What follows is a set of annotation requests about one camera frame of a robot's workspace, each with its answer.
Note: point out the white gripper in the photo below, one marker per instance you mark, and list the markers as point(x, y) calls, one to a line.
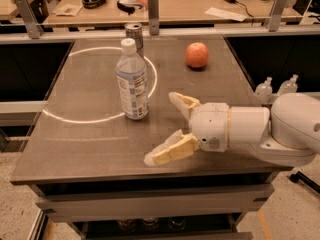
point(210, 125)

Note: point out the clear blue-label plastic bottle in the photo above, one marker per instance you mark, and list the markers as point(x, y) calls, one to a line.
point(132, 81)

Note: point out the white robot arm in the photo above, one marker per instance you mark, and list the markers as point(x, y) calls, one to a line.
point(287, 133)

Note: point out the red apple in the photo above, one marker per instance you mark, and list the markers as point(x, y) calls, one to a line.
point(196, 55)

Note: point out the small clear bottle left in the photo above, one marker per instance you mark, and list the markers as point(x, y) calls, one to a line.
point(264, 90)

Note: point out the small clear bottle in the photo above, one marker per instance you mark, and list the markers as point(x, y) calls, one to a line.
point(288, 86)
point(264, 90)

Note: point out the small clear bottle right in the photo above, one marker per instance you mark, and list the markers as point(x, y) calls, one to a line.
point(288, 86)

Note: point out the grey drawer front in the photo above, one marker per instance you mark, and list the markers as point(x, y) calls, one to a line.
point(155, 203)

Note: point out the silver drink can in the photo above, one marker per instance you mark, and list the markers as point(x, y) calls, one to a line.
point(134, 31)

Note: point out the white paper sheet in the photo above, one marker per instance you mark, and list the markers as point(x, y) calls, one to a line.
point(226, 14)

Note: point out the black chair base leg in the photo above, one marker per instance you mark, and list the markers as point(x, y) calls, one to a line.
point(299, 176)

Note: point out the black sunglasses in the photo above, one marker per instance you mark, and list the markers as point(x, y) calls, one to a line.
point(129, 8)

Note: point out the small paper card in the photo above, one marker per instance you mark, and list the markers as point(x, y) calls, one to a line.
point(68, 10)

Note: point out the middle metal bracket post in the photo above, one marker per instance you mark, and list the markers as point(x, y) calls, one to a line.
point(153, 16)

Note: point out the metal bracket post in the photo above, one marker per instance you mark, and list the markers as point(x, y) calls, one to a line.
point(33, 28)
point(273, 22)
point(153, 16)

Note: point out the right metal bracket post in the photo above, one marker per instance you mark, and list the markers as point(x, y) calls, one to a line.
point(273, 22)

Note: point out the left metal bracket post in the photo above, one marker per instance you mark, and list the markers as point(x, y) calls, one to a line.
point(33, 28)

